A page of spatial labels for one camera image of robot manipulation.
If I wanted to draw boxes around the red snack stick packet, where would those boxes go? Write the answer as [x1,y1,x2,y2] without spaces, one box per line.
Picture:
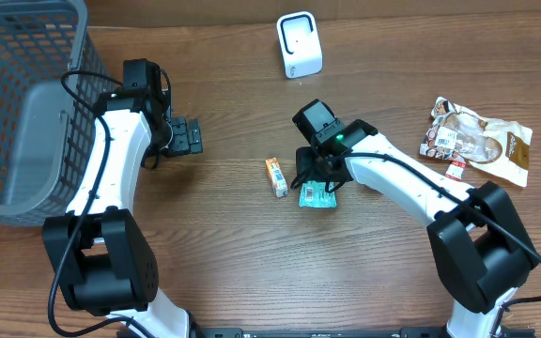
[444,161,466,181]

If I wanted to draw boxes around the beige brown snack bag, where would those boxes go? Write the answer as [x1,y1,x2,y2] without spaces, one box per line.
[419,97,533,187]

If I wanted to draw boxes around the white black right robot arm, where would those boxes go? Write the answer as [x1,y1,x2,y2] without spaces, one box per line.
[292,100,538,337]

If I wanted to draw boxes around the white barcode scanner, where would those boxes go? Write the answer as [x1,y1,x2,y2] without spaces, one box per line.
[276,11,323,79]

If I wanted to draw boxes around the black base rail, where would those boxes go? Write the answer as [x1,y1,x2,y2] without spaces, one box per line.
[117,327,537,338]

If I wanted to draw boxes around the teal orange snack packet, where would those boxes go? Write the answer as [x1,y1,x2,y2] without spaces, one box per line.
[299,181,337,208]

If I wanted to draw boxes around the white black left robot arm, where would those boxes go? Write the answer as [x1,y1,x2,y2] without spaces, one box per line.
[42,58,204,338]

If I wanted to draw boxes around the grey plastic mesh basket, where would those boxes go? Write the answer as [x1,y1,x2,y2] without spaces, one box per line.
[0,0,114,227]

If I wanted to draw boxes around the small orange white box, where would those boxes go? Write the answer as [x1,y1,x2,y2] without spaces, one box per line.
[265,158,288,198]

